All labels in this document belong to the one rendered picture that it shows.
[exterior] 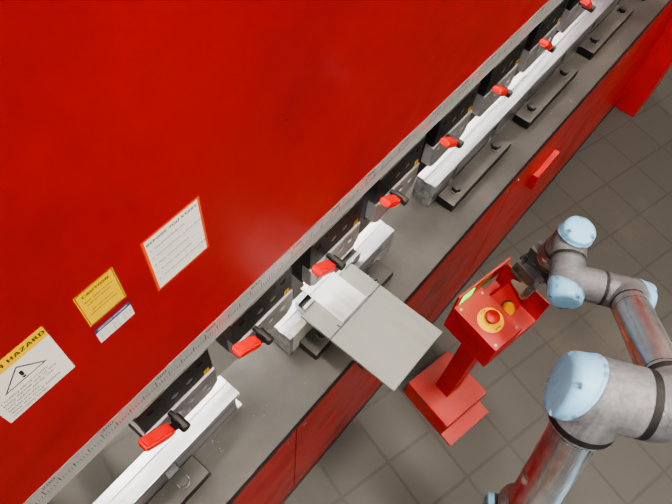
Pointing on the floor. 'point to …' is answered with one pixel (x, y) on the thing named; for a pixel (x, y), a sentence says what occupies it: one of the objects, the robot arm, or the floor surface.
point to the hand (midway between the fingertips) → (525, 296)
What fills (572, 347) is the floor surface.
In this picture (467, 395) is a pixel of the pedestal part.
